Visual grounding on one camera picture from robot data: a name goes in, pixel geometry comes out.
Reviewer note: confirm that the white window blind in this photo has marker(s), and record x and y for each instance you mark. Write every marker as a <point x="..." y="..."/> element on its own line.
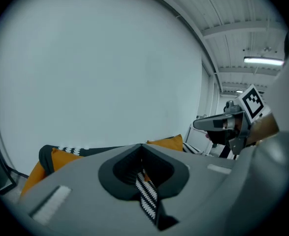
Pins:
<point x="206" y="92"/>

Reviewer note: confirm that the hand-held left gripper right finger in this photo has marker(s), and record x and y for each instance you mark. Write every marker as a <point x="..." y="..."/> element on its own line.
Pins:
<point x="203" y="178"/>

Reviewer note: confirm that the white sink cabinet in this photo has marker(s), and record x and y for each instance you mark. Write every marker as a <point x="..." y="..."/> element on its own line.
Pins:
<point x="197" y="141"/>

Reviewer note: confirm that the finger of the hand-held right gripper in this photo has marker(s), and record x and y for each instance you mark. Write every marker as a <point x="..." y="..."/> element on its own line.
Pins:
<point x="205" y="125"/>

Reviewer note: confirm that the person's right forearm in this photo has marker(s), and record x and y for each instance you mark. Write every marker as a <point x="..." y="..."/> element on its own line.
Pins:
<point x="265" y="129"/>

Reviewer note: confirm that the black white striped blanket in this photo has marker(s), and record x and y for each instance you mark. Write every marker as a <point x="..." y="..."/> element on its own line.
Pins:
<point x="45" y="158"/>

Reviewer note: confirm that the ceiling tube light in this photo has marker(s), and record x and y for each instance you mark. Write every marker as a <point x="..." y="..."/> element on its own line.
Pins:
<point x="262" y="61"/>
<point x="239" y="91"/>

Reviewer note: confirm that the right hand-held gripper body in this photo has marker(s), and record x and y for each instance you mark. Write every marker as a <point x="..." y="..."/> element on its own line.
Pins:
<point x="253" y="102"/>

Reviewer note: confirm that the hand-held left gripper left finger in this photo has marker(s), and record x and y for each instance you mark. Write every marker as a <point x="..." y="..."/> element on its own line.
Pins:
<point x="80" y="188"/>

